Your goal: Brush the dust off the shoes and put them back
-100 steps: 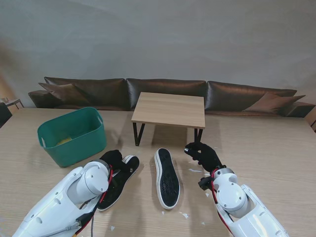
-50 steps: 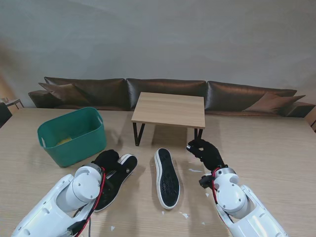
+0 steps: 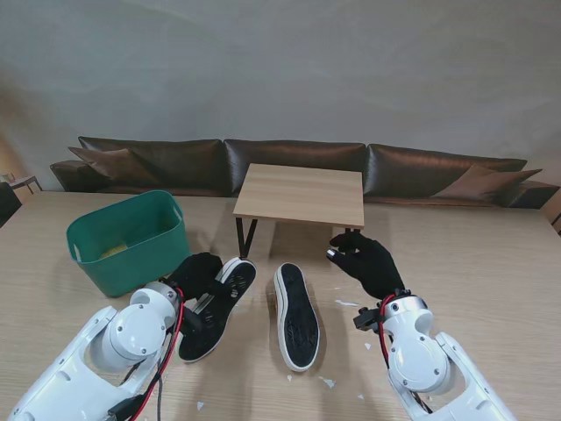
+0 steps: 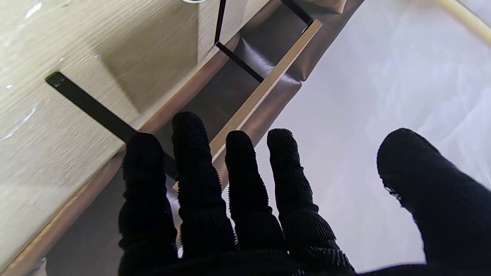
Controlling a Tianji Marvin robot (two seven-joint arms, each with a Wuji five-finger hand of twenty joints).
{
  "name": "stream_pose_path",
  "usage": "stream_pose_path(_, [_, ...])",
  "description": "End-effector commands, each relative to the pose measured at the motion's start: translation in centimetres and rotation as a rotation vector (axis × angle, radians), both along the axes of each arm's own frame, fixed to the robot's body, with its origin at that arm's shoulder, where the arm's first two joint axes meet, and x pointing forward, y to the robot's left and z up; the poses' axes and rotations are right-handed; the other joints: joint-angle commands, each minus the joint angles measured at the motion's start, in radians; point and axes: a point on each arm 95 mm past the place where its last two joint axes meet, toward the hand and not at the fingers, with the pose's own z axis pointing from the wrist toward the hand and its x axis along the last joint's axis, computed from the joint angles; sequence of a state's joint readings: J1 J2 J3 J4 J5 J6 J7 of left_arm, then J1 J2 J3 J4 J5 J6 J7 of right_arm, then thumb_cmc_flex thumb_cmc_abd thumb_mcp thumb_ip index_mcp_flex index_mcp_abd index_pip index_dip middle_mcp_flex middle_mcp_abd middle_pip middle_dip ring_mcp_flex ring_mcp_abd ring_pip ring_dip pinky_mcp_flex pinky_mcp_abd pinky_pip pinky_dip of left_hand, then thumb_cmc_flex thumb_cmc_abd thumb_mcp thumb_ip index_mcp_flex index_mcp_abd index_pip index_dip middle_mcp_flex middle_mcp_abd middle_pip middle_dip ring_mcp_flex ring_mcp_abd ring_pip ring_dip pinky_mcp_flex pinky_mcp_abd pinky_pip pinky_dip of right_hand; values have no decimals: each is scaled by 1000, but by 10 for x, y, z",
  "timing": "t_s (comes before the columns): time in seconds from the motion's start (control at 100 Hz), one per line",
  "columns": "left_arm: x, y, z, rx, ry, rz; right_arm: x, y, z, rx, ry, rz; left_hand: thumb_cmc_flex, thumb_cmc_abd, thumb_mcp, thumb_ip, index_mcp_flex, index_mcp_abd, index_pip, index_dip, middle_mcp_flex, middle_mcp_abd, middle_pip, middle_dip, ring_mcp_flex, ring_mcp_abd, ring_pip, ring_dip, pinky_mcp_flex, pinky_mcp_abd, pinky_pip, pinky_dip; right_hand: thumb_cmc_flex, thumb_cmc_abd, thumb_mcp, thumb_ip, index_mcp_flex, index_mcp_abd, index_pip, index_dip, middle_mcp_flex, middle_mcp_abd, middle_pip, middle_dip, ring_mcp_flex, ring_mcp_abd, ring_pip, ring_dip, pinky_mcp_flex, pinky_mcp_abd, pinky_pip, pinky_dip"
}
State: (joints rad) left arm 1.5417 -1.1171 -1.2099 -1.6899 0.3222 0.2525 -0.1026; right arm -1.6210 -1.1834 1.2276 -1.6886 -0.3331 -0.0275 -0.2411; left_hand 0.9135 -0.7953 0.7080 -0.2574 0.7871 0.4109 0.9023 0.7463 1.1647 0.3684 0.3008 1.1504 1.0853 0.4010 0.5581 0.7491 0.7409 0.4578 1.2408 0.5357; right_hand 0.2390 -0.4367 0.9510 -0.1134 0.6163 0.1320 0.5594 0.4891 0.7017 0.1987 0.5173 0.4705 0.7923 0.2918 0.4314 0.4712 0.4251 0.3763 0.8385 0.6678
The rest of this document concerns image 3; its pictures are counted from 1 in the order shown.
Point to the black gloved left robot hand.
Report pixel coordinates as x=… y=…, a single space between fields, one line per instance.
x=197 y=274

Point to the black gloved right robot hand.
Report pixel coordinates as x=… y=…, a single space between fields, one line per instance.
x=377 y=267

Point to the yellow canvas sneaker white laces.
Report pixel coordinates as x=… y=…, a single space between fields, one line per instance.
x=215 y=324
x=298 y=324

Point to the wooden brush pale bristles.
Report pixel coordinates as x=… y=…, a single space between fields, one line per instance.
x=115 y=250

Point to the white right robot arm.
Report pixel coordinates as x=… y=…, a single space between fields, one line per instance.
x=429 y=355

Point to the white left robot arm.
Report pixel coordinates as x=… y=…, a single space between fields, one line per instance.
x=109 y=351

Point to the green plastic basket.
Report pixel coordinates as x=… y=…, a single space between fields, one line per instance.
x=131 y=267

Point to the small wooden table black legs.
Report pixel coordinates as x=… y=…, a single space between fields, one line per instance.
x=298 y=193

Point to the brown leather cushion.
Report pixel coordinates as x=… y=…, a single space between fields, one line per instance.
x=482 y=182
x=109 y=164

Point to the dark brown leather sofa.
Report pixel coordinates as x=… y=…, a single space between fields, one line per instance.
x=298 y=153

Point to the small wooden side table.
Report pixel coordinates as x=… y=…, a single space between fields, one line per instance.
x=24 y=180

